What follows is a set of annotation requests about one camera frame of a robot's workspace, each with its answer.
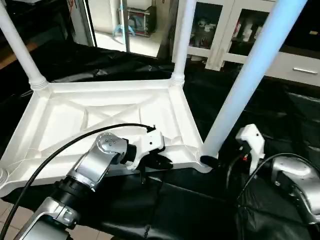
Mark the white drawer unit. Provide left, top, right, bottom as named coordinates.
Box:
left=264, top=50, right=320, bottom=89

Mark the white plastic table top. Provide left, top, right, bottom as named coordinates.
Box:
left=0, top=78, right=214, bottom=199

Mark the white glass-door cabinet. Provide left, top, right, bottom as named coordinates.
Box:
left=172, top=0, right=281, bottom=72

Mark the light blue metal frame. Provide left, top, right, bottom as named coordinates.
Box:
left=112, top=0, right=135, bottom=53

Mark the dark storage box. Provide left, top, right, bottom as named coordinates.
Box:
left=127, top=6, right=158, bottom=38

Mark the black mat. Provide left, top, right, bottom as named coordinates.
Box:
left=0, top=40, right=320, bottom=240

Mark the black metal shelf rack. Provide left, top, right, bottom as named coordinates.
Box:
left=0, top=0, right=78, bottom=61

